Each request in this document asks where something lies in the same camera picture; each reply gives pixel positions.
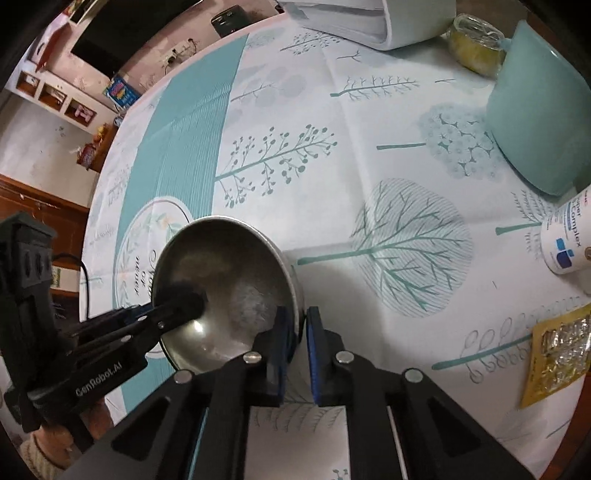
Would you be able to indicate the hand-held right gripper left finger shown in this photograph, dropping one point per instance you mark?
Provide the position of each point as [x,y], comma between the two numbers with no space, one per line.
[282,344]

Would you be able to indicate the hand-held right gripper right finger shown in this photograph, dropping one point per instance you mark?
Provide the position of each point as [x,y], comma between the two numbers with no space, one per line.
[315,355]

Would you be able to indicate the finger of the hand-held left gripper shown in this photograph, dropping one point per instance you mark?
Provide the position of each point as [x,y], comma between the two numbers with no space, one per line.
[131,311]
[180,307]

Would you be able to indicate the steel bowl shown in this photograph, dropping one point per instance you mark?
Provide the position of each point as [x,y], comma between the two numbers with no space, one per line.
[231,277]

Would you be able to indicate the white floral print plate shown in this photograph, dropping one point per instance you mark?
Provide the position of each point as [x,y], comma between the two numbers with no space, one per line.
[138,240]

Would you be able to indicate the person's left forearm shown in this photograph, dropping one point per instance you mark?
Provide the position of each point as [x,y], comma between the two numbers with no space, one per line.
[41,452]

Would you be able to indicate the person's left hand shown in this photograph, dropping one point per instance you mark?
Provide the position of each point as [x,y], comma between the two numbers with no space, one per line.
[99,415]

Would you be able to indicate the red ornament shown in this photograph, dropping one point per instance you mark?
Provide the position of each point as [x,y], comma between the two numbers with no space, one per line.
[87,154]

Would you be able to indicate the wooden cabinet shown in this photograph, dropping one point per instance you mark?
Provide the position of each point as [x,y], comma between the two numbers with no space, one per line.
[108,138]

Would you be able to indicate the tree-print tablecloth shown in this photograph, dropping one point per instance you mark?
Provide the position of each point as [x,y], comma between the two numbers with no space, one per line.
[369,161]

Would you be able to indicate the blue colourful poster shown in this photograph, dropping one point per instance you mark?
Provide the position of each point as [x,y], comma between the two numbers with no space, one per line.
[121,92]

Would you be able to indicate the yellow blister pack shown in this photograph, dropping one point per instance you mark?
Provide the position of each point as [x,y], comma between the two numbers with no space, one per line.
[558,355]

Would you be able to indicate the black television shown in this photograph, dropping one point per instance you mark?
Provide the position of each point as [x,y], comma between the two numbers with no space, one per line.
[120,41]

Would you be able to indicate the white plastic bottle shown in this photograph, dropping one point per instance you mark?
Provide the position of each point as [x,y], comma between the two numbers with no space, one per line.
[565,230]

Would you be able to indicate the black box device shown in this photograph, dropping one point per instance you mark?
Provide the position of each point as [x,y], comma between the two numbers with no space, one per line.
[233,19]

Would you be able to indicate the teal mug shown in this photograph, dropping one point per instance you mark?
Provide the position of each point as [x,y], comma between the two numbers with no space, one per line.
[540,115]

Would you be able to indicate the white-rimmed plastic storage box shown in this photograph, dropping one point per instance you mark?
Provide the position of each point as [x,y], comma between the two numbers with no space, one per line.
[369,18]

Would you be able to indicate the glass jar with yellow contents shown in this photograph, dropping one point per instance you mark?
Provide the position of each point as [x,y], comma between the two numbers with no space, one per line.
[475,50]

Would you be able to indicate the white wall shelf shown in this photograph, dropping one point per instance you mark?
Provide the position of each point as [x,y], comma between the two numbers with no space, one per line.
[55,99]

